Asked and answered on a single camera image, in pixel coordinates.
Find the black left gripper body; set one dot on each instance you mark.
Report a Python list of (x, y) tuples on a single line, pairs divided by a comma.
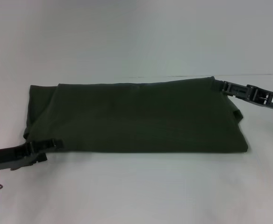
[(8, 157)]

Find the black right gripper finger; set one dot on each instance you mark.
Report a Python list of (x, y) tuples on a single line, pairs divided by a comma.
[(232, 88)]

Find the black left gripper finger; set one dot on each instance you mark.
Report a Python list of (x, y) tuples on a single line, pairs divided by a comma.
[(47, 144), (39, 158)]

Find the dark green shirt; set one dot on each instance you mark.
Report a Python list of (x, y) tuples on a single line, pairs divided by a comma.
[(138, 116)]

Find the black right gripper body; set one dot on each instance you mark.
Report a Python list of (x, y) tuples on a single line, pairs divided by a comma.
[(265, 98)]

